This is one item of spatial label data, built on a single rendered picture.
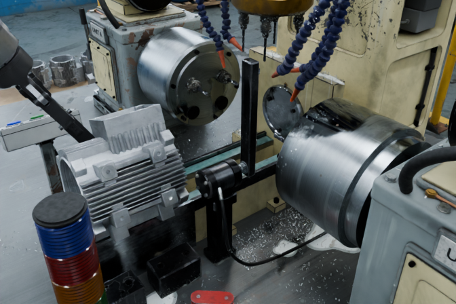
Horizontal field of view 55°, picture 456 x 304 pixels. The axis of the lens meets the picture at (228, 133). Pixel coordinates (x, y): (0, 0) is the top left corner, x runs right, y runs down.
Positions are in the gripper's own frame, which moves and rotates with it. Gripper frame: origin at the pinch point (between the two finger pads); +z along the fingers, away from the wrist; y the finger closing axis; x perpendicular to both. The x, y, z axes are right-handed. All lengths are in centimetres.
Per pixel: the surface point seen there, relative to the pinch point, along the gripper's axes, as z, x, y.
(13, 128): -2.1, 9.6, 14.8
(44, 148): 6.7, 8.7, 14.9
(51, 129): 3.6, 4.3, 13.9
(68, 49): 149, -38, 373
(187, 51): 13.9, -33.0, 15.3
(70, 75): 109, -15, 244
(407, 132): 18, -40, -44
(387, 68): 28, -59, -24
